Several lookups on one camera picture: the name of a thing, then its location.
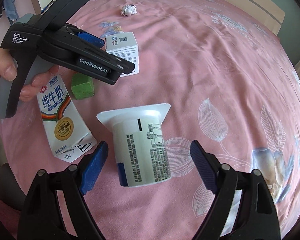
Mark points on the white paper ball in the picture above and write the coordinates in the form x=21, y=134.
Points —
x=128, y=10

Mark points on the left hand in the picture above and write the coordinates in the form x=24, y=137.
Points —
x=9, y=72

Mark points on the pink floral bed sheet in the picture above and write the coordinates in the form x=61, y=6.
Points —
x=231, y=86

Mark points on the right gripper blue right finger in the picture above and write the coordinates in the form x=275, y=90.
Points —
x=206, y=164

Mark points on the green sponge cube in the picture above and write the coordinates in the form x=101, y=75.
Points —
x=82, y=86

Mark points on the blue hanging clothes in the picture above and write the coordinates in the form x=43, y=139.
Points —
x=10, y=11

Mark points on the white yogurt cup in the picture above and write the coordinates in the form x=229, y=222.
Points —
x=139, y=145

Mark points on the white milk carton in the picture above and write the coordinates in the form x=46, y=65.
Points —
x=68, y=135

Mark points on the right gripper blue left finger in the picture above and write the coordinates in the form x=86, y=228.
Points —
x=91, y=166

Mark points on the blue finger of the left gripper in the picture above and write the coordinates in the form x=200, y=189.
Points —
x=106, y=67
x=96, y=41

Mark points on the small white medicine box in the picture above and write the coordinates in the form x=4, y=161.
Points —
x=124, y=45

